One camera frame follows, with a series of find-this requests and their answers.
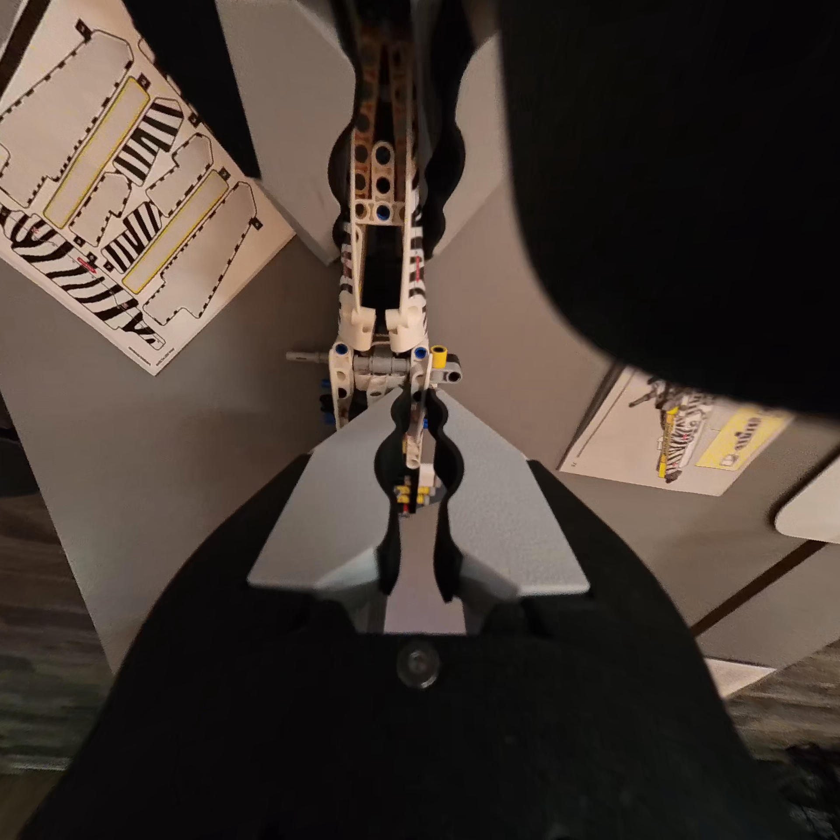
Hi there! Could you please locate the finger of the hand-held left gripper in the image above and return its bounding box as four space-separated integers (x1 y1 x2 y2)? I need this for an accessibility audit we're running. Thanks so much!
215 0 358 266
420 29 522 262

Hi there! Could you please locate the zebra sticker sheet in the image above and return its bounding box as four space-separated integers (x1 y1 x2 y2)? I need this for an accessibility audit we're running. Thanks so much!
0 0 296 376

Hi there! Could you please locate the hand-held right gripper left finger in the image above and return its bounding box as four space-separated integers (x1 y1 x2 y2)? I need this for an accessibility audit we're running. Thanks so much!
247 386 406 597

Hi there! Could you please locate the lego instruction booklet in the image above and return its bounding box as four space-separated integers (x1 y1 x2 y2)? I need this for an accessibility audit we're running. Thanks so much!
558 366 796 497

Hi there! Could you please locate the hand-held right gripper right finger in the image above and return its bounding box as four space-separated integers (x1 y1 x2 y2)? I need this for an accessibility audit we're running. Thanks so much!
432 390 590 605

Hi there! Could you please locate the zebra striped lego plane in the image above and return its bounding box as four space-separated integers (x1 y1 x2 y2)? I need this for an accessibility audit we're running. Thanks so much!
287 0 467 519

